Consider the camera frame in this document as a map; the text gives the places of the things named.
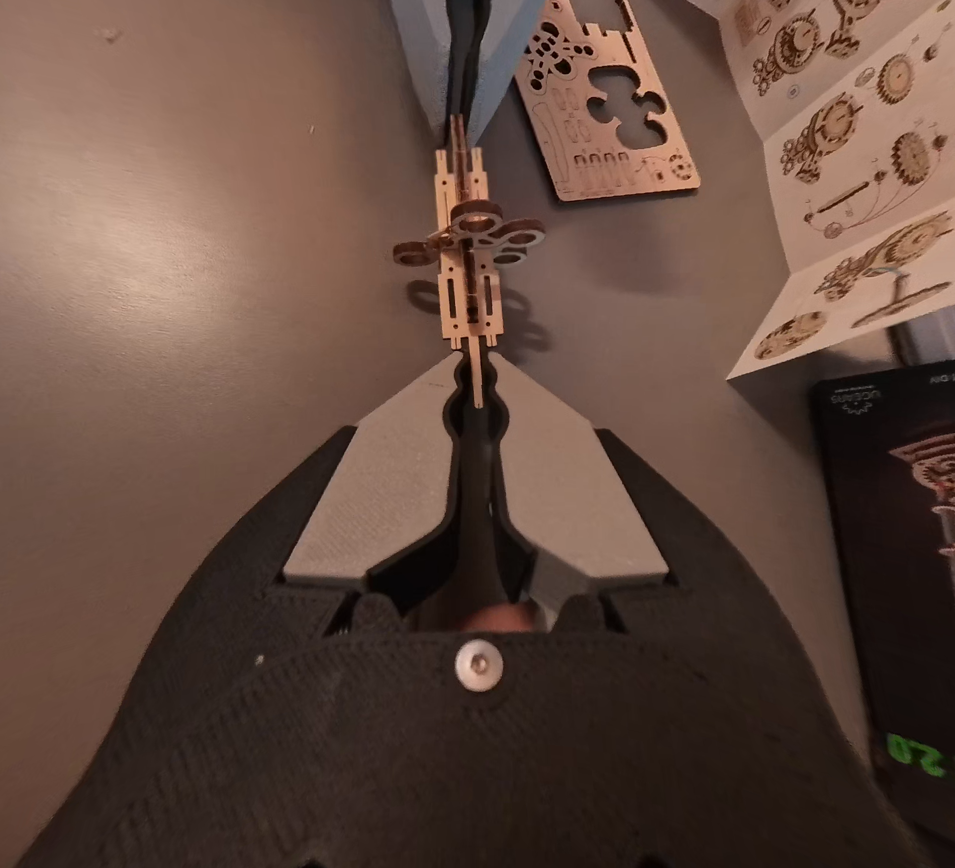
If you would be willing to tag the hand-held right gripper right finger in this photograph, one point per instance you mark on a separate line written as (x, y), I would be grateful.
(582, 502)

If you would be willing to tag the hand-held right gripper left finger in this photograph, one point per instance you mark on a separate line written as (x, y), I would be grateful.
(373, 502)

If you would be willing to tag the wooden model assembly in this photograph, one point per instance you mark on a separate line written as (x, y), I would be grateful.
(455, 286)

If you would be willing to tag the plywood parts sheet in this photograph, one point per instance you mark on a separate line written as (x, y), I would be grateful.
(567, 107)

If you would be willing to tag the black model kit box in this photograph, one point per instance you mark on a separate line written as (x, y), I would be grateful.
(858, 510)

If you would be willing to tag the folded instruction booklet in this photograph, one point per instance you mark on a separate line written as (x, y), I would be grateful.
(858, 159)

